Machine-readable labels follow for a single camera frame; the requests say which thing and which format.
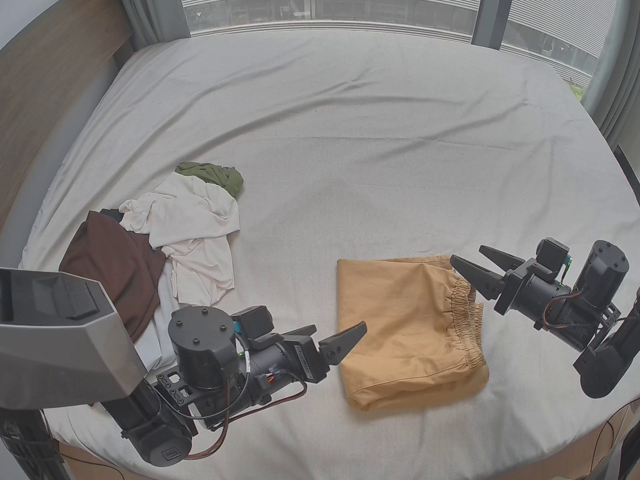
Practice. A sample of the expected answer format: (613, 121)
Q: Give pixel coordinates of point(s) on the grey-green curtain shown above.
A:
(150, 3)
(620, 68)

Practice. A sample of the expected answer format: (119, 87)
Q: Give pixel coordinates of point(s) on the black garment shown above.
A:
(111, 215)

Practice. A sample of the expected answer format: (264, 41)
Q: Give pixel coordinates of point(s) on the white garment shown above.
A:
(195, 218)

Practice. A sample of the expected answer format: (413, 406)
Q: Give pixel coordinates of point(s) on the brown garment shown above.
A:
(115, 268)

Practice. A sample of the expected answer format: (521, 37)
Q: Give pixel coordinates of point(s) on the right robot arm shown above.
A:
(600, 278)

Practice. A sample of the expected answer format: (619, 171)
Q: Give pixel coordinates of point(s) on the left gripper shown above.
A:
(280, 363)

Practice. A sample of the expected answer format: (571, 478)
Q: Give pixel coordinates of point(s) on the tan shorts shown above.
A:
(400, 328)

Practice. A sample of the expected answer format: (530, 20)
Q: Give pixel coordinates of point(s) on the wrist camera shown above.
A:
(552, 255)
(255, 320)

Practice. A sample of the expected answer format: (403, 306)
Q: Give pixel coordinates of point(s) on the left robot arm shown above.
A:
(65, 338)

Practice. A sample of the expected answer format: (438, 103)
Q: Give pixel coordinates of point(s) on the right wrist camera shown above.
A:
(552, 255)

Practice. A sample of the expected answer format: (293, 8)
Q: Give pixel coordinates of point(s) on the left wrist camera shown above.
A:
(255, 320)

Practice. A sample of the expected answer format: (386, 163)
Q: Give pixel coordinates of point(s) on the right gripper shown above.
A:
(530, 290)

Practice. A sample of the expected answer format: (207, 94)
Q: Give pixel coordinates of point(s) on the bed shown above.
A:
(350, 108)

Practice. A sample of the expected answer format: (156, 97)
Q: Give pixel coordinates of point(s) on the green garment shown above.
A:
(220, 175)

